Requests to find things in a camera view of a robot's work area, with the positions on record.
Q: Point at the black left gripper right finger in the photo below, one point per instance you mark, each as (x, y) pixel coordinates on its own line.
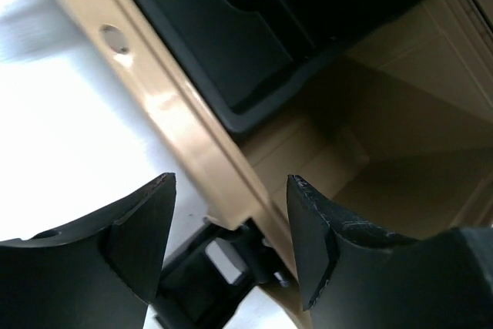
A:
(353, 273)

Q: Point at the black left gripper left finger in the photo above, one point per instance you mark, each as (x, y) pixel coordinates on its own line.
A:
(99, 271)

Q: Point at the tan plastic toolbox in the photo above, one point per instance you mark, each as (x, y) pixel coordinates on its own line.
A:
(397, 129)

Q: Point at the black toolbox tray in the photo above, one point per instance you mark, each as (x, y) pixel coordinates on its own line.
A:
(247, 58)

